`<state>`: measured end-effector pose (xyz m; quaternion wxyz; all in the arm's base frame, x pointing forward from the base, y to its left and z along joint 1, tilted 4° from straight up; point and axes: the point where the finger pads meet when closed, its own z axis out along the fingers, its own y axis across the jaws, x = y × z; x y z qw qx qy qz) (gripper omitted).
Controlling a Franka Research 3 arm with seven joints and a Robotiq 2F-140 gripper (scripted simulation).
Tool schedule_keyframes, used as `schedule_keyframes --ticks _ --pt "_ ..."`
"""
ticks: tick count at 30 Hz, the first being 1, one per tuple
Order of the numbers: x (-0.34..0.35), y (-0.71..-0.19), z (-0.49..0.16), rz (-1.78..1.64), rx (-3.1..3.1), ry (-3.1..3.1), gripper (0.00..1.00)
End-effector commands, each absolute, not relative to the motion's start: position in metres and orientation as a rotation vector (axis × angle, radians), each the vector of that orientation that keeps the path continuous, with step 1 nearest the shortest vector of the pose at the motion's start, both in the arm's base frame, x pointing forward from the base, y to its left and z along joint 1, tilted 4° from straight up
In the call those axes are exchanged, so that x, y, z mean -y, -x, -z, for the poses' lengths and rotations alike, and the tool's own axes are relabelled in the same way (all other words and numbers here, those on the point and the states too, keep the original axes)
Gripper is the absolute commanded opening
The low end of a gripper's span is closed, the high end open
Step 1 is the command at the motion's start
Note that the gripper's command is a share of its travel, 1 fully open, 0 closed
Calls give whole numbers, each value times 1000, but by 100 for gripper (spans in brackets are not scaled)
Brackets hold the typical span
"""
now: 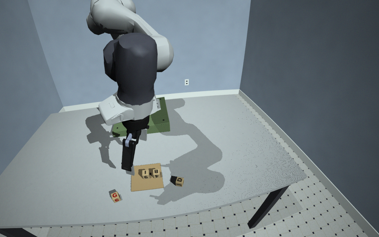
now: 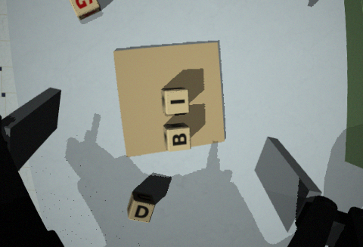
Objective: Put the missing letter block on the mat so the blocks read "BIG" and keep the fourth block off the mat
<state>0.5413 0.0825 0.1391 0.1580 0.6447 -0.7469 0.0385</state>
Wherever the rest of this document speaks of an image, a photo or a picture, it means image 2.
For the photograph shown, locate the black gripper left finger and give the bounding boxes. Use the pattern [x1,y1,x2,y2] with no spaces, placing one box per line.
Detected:
[0,88,64,247]

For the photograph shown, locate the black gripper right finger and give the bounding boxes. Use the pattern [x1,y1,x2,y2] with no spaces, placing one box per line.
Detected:
[254,137,363,247]

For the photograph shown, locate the beige letter block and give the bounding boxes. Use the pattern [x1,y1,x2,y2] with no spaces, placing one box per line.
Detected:
[127,191,155,223]
[163,123,191,152]
[70,0,101,20]
[161,88,190,115]

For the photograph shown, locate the tan square mat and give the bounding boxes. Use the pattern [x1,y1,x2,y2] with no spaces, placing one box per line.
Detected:
[113,42,225,157]

